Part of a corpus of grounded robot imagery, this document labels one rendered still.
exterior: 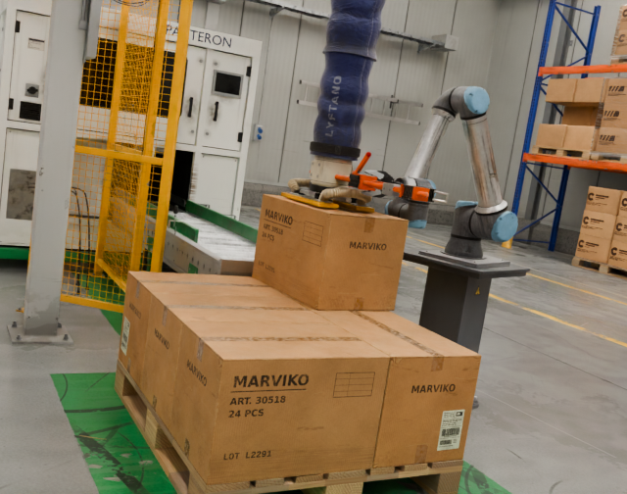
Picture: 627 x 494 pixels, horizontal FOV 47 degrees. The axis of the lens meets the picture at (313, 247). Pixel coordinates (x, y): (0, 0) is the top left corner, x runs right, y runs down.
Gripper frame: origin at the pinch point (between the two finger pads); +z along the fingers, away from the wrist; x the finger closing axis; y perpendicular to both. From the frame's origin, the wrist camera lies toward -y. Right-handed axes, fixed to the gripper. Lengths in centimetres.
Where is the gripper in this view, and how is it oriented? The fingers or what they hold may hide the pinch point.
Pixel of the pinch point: (365, 182)
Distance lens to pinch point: 298.0
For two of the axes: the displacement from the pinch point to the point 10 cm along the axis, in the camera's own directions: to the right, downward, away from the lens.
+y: -5.1, -1.9, 8.4
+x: 1.4, -9.8, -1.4
